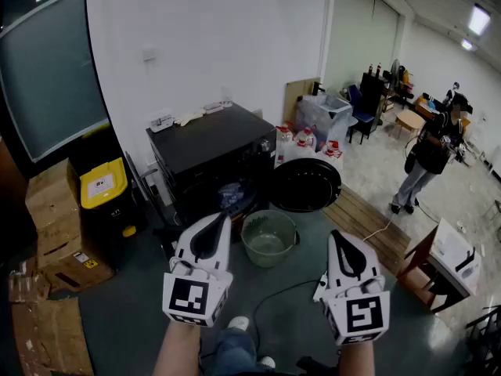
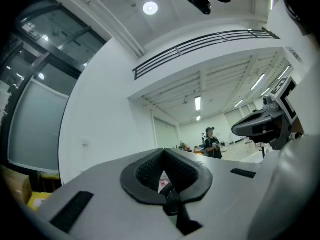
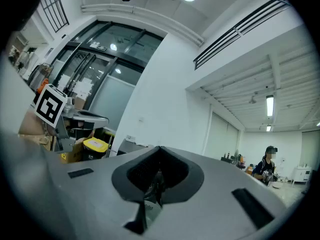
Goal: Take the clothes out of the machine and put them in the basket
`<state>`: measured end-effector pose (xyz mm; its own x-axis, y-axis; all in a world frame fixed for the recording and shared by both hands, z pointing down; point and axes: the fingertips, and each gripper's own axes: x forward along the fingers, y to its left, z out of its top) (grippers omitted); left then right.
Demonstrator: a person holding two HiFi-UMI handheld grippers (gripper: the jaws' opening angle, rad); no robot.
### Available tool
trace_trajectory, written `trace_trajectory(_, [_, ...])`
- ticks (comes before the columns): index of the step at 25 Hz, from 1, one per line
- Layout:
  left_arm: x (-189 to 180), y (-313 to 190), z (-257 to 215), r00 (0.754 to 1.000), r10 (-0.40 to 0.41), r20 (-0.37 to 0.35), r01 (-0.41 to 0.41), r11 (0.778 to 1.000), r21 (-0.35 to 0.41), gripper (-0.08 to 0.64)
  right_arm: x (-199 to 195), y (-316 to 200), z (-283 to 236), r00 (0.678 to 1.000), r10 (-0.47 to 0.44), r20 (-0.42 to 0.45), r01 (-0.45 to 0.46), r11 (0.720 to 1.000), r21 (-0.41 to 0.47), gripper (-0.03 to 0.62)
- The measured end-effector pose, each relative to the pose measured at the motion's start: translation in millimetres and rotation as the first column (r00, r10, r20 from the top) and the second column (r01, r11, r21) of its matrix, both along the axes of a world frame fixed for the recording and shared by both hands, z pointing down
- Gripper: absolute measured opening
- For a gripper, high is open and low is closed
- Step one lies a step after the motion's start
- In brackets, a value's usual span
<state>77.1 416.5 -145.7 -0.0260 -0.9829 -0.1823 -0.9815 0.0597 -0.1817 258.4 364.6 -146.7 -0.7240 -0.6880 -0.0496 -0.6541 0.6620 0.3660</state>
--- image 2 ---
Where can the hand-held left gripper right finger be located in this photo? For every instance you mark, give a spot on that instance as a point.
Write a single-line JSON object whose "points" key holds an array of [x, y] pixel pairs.
{"points": [[225, 196]]}

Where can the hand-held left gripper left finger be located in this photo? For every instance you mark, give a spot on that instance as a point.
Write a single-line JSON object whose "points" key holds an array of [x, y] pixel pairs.
{"points": [[100, 184]]}

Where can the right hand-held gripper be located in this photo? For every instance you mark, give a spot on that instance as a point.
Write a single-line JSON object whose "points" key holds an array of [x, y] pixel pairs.
{"points": [[287, 101]]}

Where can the yellow lid bin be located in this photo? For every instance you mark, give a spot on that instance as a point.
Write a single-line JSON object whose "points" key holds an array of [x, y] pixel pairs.
{"points": [[40, 201]]}

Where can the ceiling tube lights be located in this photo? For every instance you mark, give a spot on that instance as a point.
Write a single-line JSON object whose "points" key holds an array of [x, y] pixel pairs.
{"points": [[198, 103]]}

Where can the plain cardboard box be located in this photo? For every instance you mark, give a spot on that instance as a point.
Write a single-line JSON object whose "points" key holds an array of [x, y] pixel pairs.
{"points": [[15, 184]]}

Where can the dark framed glass partition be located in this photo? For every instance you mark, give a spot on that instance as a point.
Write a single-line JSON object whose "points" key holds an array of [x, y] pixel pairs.
{"points": [[37, 124]]}

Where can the black balcony railing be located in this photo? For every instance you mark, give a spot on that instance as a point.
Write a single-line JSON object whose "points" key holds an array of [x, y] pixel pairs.
{"points": [[200, 42]]}

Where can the round ceiling lamp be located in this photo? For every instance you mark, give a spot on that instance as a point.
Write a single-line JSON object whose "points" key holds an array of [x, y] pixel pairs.
{"points": [[150, 8]]}

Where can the white ceiling pipes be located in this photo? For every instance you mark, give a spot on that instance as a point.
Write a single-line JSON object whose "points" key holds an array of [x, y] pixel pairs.
{"points": [[120, 21]]}

